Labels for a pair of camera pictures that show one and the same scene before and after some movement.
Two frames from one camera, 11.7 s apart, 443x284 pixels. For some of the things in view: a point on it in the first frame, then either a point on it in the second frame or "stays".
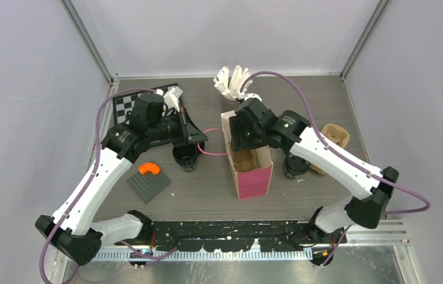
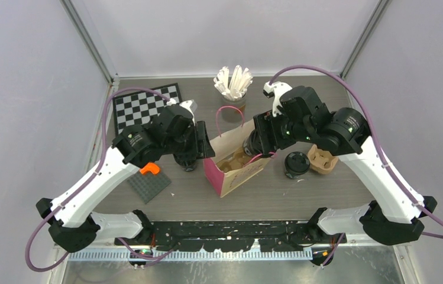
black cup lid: x=295 y=166 stays
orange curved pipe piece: x=149 y=167 stays
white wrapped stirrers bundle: x=230 y=87 stays
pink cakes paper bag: x=252 y=184 to x=231 y=166
